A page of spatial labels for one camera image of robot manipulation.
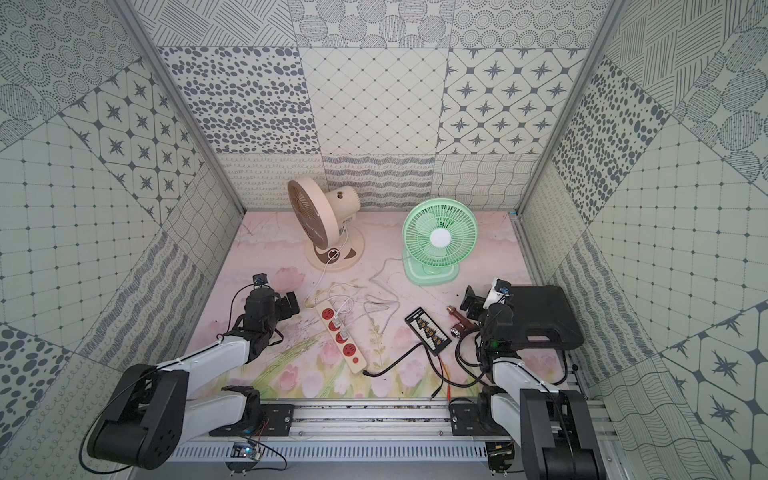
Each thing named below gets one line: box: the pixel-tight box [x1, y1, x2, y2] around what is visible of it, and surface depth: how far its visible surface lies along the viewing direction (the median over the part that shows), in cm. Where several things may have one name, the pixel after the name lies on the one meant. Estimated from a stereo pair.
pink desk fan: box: [287, 176, 365, 272], surface depth 92 cm
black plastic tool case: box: [508, 285, 584, 349], surface depth 87 cm
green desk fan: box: [402, 198, 479, 286], surface depth 85 cm
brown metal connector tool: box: [447, 305, 478, 338], surface depth 90 cm
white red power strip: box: [316, 300, 368, 375], surface depth 86 cm
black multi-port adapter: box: [404, 307, 452, 357], surface depth 90 cm
